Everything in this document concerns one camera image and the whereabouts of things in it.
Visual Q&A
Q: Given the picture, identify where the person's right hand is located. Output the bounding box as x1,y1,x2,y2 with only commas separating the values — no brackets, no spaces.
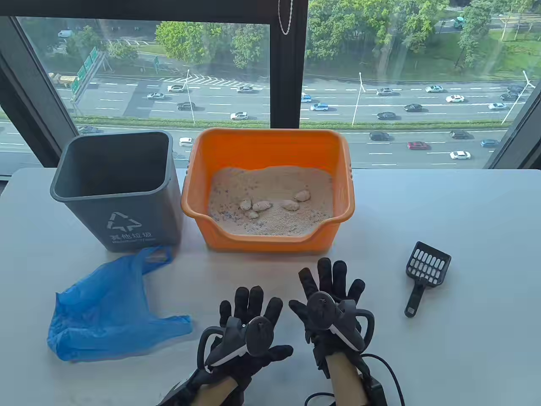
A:
289,258,365,368

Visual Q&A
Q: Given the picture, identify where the person's left hand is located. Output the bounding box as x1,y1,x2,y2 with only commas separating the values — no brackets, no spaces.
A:
203,286,293,381

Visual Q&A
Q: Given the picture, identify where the black slotted litter scoop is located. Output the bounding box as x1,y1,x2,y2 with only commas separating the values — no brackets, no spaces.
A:
404,241,452,318

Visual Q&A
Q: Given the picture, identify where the sandy cat litter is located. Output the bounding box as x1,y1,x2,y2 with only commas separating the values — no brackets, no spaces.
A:
208,166,334,236

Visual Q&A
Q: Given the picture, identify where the blue plastic bag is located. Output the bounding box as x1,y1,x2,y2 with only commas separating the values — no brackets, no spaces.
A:
47,247,193,362

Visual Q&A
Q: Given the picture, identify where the person's left forearm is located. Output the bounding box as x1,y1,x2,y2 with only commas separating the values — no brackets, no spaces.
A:
195,376,240,406

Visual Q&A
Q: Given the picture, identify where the orange plastic litter box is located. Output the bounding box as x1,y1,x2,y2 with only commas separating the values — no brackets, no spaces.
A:
181,128,355,253

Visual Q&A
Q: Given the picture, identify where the black white right controller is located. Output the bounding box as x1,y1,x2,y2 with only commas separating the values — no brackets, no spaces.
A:
306,292,375,351

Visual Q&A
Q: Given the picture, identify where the black white controller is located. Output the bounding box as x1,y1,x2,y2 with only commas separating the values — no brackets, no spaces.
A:
197,316,275,375
306,292,375,351

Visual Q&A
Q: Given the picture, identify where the black white left controller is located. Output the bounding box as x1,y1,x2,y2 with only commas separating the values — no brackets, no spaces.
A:
197,316,275,375

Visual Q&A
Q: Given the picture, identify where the gray plastic trash bin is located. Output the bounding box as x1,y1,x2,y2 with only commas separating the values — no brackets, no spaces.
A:
50,131,183,253

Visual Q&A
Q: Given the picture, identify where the white street lamp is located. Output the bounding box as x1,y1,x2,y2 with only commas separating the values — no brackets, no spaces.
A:
502,70,535,125
182,70,196,125
352,72,366,126

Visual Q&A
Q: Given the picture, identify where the green road sign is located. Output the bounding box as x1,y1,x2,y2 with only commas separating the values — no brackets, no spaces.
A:
70,47,106,102

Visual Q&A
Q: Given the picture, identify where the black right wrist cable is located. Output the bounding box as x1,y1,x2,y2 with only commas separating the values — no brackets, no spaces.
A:
304,354,404,406

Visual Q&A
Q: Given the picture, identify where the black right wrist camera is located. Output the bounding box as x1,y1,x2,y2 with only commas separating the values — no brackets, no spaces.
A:
359,357,387,406

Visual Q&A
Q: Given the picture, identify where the metal bead chain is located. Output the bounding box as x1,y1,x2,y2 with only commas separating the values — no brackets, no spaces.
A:
278,0,293,35

